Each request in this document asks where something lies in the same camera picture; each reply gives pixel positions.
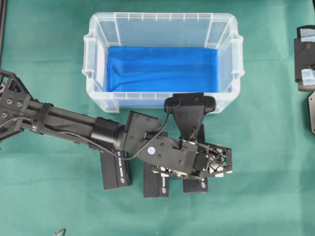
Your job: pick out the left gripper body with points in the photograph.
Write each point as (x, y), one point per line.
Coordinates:
(142, 137)

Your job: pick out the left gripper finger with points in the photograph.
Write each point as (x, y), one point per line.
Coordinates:
(219, 160)
(165, 172)

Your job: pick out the black box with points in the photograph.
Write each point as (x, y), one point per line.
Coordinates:
(115, 171)
(156, 185)
(194, 185)

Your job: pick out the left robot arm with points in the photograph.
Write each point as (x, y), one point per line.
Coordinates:
(19, 111)

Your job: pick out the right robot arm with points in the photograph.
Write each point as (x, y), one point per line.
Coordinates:
(304, 58)

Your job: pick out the clear plastic storage case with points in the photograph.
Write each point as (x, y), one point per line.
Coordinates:
(134, 29)

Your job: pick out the blue cloth liner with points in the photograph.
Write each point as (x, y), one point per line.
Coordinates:
(162, 69)

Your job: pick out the small metal clip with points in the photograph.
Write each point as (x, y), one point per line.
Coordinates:
(61, 232)

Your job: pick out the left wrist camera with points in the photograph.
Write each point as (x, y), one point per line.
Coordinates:
(189, 110)

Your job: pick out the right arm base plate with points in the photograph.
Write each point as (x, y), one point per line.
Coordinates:
(311, 106)

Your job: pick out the black frame rail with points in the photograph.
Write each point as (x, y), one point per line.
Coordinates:
(3, 9)

